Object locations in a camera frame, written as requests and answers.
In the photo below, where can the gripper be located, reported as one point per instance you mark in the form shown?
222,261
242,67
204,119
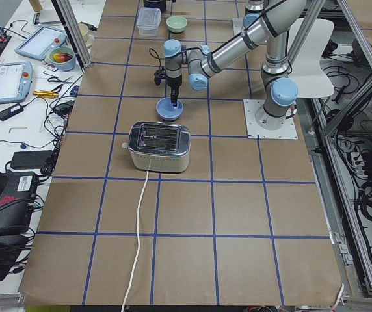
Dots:
174,84

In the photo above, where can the green bowl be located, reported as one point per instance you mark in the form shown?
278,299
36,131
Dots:
176,24

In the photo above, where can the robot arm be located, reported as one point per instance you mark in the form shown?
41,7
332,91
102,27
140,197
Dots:
254,11
270,25

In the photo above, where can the beige bowl with lemon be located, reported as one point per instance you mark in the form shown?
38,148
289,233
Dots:
88,38

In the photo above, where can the blue bowl with fruit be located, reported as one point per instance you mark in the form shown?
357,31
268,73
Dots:
62,58

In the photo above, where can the cream toaster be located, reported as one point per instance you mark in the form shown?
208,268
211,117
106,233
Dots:
159,146

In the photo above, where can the clear plastic food container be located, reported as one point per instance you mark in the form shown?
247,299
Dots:
148,21

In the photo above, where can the dark blue saucepan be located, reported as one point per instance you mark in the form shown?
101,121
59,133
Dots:
160,4

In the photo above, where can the white chair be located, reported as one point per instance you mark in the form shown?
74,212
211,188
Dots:
306,72

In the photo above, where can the teach pendant tablet far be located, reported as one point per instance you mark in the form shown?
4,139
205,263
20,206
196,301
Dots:
40,42

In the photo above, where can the teach pendant tablet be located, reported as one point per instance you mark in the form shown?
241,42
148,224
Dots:
40,42
15,81

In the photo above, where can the black power adapter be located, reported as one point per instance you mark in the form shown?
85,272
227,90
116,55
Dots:
11,111

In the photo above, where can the teach pendant tablet near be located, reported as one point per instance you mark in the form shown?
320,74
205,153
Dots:
15,81

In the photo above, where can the black laptop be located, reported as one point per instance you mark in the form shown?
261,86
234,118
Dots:
17,193

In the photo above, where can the aluminium frame post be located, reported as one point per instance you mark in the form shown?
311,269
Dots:
65,13

